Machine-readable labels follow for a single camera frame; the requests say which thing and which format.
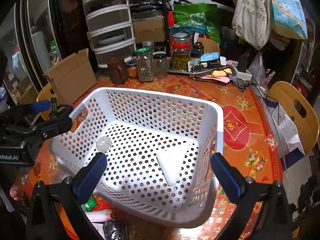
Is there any green snack packet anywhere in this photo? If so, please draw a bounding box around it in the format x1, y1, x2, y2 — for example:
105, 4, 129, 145
81, 195, 98, 212

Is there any pink soft roll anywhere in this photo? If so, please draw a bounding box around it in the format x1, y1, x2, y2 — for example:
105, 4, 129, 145
85, 209, 115, 223

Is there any white round plastic piece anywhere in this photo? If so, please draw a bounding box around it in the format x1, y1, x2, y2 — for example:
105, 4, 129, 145
96, 136, 112, 153

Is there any black soft pouch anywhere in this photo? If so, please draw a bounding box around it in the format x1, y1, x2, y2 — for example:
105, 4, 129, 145
103, 220, 127, 240

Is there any left wooden chair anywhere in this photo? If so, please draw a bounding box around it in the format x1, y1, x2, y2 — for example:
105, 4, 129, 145
36, 83, 60, 121

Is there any wooden chair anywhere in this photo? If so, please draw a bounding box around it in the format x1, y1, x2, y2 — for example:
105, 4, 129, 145
267, 81, 319, 155
36, 83, 60, 121

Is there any red floral tablecloth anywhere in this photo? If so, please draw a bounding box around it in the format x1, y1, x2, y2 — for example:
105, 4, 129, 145
23, 73, 284, 240

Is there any brown cardboard box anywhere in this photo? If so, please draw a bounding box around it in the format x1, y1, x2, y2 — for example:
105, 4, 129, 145
44, 49, 97, 105

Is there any white label inside basket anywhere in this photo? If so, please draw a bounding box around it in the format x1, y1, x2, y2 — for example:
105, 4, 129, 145
157, 146, 191, 186

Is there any white paper bag on chair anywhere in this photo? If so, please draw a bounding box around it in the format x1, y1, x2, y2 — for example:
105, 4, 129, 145
263, 99, 305, 171

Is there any white perforated plastic basket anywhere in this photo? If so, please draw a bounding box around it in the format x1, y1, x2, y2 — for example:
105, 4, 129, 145
50, 87, 223, 228

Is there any brown ceramic mug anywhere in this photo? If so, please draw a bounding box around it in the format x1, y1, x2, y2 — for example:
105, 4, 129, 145
106, 57, 129, 85

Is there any small orange jam jar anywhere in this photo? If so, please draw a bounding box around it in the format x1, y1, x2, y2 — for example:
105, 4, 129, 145
126, 60, 138, 78

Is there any right wooden chair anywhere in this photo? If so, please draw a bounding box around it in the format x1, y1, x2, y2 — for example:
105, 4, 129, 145
267, 81, 319, 155

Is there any tall green lid glass jar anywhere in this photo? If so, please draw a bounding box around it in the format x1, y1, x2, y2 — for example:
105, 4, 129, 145
136, 48, 153, 82

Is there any white plastic drawer tower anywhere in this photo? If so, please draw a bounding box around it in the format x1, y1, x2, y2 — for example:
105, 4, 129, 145
82, 0, 136, 68

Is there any blue face mask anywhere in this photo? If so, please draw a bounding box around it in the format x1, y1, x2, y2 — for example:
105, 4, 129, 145
200, 52, 220, 62

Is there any empty black lid glass jar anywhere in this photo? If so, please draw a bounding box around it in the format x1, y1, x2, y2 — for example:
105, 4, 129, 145
153, 53, 167, 79

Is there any red lid pickle jar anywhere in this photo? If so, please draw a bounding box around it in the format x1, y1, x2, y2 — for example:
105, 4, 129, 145
171, 41, 191, 71

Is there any beige canvas tote bag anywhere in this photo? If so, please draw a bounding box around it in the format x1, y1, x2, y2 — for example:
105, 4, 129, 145
232, 0, 271, 50

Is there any blue illustrated paper bag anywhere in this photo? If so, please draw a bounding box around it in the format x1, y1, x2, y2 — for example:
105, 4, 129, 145
271, 0, 308, 40

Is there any green shopping bag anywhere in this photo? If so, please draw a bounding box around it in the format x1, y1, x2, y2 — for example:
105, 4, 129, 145
173, 3, 221, 45

